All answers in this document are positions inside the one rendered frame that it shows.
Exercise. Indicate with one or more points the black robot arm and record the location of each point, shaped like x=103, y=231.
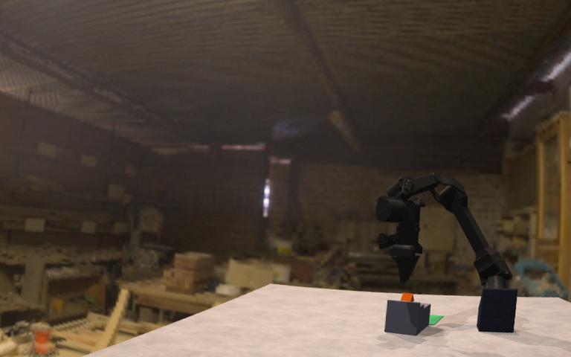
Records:
x=395, y=207

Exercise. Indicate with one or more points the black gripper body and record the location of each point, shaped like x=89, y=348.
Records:
x=409, y=246

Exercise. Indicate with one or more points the orange l-shaped part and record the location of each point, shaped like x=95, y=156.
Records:
x=407, y=297

